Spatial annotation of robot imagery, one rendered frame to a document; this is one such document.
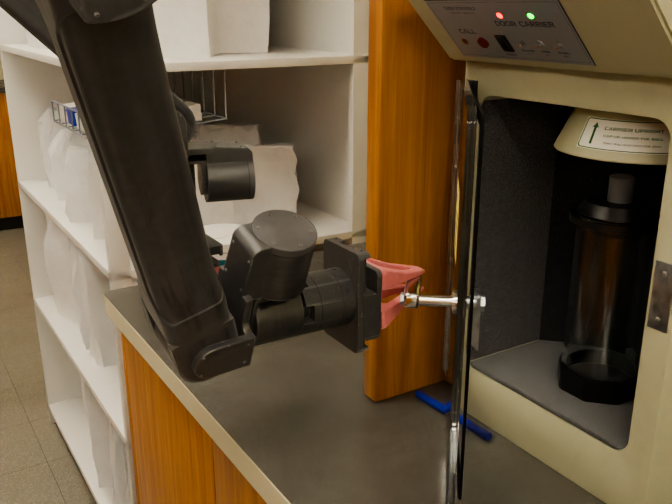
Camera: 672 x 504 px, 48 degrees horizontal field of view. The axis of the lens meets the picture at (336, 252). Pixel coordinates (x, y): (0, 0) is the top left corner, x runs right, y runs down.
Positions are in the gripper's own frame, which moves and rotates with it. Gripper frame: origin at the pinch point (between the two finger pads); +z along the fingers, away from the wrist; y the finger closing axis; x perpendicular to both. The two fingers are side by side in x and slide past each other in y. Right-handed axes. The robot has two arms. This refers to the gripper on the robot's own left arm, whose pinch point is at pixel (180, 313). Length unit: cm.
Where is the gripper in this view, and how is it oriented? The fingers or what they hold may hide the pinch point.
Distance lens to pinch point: 98.3
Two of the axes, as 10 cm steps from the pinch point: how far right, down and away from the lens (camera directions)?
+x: -5.3, -2.6, 8.1
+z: 0.0, 9.5, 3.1
